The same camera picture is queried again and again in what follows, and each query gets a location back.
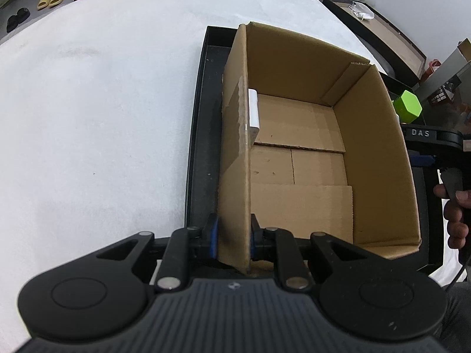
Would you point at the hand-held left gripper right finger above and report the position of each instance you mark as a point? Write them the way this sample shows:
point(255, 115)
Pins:
point(253, 241)

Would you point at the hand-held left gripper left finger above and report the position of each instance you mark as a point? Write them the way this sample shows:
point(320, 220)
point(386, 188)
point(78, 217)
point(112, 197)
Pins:
point(212, 239)

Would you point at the green hexagonal block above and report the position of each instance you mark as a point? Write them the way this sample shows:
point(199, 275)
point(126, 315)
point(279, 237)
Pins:
point(407, 106)

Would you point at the black shallow tray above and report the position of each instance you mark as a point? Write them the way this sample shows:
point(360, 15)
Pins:
point(206, 117)

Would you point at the person's right hand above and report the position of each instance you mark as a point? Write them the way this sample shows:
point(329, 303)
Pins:
point(456, 220)

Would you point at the orange container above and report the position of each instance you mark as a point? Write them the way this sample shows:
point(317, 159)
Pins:
point(430, 70)

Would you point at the white rectangular block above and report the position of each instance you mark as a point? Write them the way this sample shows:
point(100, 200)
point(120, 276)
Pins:
point(254, 108)

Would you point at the white face mask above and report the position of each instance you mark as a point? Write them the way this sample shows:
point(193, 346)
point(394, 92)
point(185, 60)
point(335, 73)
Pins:
point(362, 11)

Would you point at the person's dark trouser leg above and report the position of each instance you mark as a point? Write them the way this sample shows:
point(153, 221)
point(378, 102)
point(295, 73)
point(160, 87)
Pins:
point(460, 323)

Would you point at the black shoe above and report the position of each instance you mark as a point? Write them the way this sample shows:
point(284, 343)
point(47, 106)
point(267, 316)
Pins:
point(24, 12)
point(14, 24)

